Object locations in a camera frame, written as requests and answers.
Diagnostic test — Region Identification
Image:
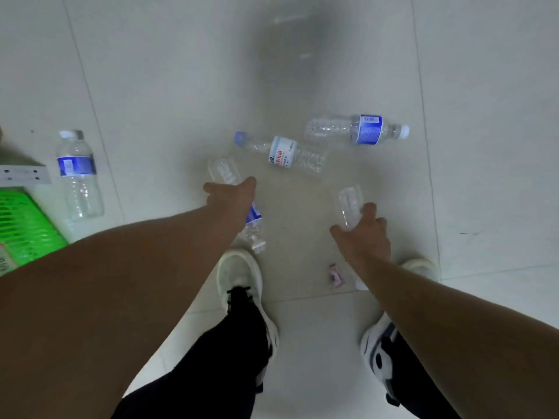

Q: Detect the upright clear plastic bottle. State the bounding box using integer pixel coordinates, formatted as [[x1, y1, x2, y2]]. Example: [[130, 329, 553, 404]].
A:
[[55, 129, 105, 221]]

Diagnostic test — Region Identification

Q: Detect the green plastic basket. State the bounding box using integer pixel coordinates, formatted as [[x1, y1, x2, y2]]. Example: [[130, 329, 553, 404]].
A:
[[0, 187, 69, 269]]

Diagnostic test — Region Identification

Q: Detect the person's right white shoe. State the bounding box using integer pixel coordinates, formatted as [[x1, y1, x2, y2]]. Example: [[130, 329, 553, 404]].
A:
[[359, 257, 439, 407]]

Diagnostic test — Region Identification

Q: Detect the person's right forearm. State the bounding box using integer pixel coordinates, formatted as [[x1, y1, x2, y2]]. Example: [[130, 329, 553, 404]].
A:
[[347, 253, 559, 419]]

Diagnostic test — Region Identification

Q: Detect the clear bottle with blue cap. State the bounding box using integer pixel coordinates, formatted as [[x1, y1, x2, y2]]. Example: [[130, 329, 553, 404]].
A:
[[233, 131, 328, 177]]

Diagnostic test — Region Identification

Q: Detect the person's left hand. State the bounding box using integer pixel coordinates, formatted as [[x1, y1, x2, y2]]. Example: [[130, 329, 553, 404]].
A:
[[204, 176, 257, 229]]

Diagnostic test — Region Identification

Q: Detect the person's right hand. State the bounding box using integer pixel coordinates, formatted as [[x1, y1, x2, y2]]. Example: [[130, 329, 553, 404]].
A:
[[330, 203, 392, 264]]

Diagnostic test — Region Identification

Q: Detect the person's white shoe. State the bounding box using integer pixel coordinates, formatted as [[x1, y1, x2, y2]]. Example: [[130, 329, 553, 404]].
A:
[[217, 249, 280, 393], [359, 257, 439, 407]]

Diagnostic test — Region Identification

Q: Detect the white perforated metal bracket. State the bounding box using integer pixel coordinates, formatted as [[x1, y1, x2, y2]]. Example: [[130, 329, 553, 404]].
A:
[[0, 164, 52, 187]]

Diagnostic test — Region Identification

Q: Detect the clear plastic bottle without label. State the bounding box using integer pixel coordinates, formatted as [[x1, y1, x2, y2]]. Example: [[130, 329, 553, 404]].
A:
[[335, 185, 366, 233]]

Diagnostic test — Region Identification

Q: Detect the person's left white shoe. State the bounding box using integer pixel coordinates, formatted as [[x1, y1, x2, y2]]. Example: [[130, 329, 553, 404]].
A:
[[217, 249, 280, 393]]

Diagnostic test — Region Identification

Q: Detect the clear bottle with blue label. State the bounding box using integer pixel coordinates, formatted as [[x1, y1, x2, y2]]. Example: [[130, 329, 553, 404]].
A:
[[208, 157, 267, 255]]

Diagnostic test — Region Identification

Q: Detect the person's left black trouser leg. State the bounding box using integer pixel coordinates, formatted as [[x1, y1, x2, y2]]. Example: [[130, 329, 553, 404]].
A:
[[111, 287, 274, 419]]

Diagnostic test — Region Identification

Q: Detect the person's right black trouser leg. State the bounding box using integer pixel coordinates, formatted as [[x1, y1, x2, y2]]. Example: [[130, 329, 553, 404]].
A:
[[381, 331, 463, 419]]

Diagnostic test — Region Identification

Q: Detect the person's left forearm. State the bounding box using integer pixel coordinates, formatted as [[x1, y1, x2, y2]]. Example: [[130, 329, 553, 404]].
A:
[[0, 204, 236, 419]]

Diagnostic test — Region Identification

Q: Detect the clear bottle with white cap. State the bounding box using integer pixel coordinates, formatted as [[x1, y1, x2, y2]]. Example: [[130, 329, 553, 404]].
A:
[[304, 113, 411, 147]]

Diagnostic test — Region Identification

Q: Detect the person's black trouser leg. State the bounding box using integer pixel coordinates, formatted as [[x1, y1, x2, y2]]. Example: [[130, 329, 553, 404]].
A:
[[111, 287, 274, 419], [381, 331, 463, 419]]

